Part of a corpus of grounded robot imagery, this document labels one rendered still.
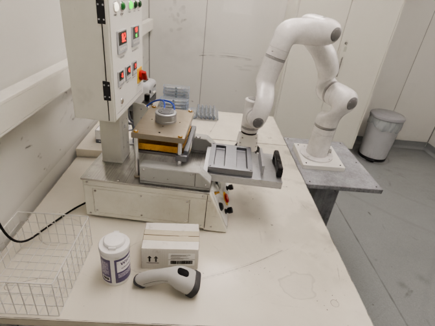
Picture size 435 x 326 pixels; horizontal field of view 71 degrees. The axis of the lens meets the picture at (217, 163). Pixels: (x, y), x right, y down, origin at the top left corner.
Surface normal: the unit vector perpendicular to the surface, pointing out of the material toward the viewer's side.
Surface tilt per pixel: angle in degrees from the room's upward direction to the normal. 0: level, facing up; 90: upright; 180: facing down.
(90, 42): 90
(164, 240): 2
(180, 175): 90
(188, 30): 90
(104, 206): 90
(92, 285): 0
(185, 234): 1
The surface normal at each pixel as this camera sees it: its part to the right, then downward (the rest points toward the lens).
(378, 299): 0.11, -0.86
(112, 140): -0.06, 0.49
